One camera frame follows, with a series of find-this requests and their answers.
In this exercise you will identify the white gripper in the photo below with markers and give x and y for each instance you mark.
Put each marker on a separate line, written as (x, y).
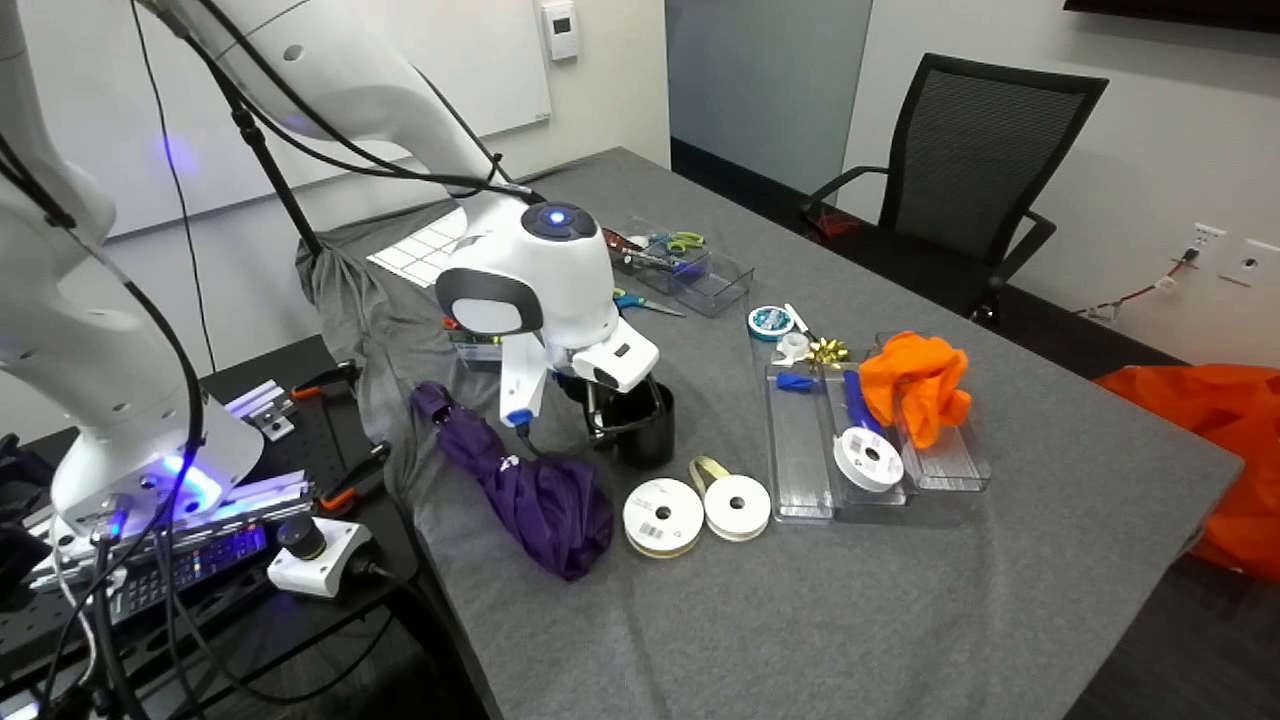
(614, 356)

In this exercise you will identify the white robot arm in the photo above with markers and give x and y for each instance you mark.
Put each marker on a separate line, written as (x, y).
(265, 82)

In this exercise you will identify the purple cloth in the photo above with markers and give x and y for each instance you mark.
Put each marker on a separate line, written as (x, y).
(535, 500)

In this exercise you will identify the blue green scissors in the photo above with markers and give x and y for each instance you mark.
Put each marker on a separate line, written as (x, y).
(647, 306)

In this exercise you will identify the large white ribbon spool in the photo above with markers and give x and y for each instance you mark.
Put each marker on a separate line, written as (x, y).
(660, 517)

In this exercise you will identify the clear plastic organizer tray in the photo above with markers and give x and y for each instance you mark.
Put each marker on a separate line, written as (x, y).
(686, 266)

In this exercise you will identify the small white ribbon spool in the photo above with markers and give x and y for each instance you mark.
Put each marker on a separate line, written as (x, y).
(737, 506)

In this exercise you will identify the teal ribbon spool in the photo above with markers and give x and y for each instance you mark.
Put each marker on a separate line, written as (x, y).
(769, 322)

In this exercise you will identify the blue item in clear box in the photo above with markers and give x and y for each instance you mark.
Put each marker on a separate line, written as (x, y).
(799, 383)

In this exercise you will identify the long clear plastic box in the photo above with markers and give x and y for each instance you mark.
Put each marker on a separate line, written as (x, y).
(803, 462)

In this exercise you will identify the white label sheet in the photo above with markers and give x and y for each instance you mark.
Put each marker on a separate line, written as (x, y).
(422, 251)

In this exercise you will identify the gold gift bow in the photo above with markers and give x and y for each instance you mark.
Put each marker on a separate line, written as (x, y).
(824, 353)

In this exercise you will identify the clear plastic box with spool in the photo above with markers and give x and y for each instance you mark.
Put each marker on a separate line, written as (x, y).
(854, 400)

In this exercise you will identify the white emergency stop button box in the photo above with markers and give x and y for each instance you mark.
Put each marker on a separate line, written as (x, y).
(322, 558)

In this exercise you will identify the orange crumpled cloth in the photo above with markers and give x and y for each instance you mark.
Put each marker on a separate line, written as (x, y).
(917, 385)

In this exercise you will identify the short clear plastic box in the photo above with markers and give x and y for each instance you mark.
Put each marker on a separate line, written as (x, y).
(948, 465)

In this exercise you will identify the black robot cart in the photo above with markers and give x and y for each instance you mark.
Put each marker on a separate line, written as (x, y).
(265, 640)

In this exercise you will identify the black office chair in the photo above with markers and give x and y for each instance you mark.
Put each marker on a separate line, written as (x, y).
(980, 173)

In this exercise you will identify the orange fabric heap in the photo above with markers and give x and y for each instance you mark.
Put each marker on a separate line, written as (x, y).
(1223, 442)

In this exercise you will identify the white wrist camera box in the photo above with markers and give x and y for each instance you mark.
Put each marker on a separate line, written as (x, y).
(520, 385)

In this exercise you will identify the silver metal bracket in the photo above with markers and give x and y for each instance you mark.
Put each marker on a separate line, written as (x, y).
(263, 406)

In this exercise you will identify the white wall thermostat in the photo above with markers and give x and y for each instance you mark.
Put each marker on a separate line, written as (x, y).
(560, 24)

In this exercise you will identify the black camera tripod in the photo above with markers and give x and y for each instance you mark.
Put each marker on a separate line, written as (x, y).
(265, 173)

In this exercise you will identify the white wall outlet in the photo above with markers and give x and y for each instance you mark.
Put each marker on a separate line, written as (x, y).
(1235, 255)

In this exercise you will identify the black wall screen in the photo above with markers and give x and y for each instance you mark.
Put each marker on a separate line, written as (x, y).
(1172, 10)

